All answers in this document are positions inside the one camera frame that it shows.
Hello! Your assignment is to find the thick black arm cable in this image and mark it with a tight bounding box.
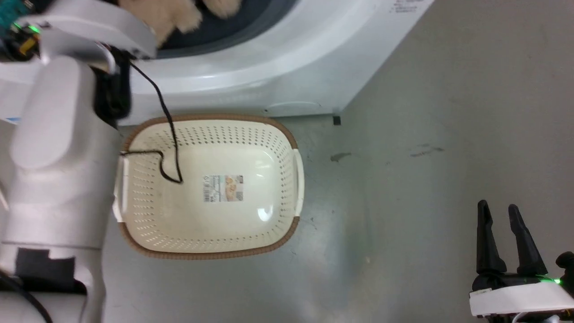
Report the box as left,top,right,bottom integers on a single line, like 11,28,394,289
0,268,53,323

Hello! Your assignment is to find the cream perforated laundry basket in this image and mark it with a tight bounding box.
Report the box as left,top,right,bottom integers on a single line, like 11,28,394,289
113,114,306,260

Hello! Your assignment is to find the white washing machine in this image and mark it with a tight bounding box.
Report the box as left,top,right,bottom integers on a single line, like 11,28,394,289
0,0,436,127

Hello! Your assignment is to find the thin black left gripper cable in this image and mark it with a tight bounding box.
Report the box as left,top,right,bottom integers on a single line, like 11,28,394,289
120,61,183,184

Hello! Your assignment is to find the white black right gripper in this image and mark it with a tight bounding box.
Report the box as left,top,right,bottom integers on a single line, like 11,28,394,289
469,200,574,320

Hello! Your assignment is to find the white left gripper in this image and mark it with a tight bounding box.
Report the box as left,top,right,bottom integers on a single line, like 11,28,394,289
13,0,158,61

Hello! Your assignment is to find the tan plush toy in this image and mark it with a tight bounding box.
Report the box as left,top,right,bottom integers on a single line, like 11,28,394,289
200,0,243,19

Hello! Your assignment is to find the beige plush toy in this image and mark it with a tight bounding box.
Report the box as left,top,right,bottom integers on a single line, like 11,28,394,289
118,0,203,47

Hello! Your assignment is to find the paper label sticker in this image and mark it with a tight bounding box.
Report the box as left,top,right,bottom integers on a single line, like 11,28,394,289
204,175,244,203

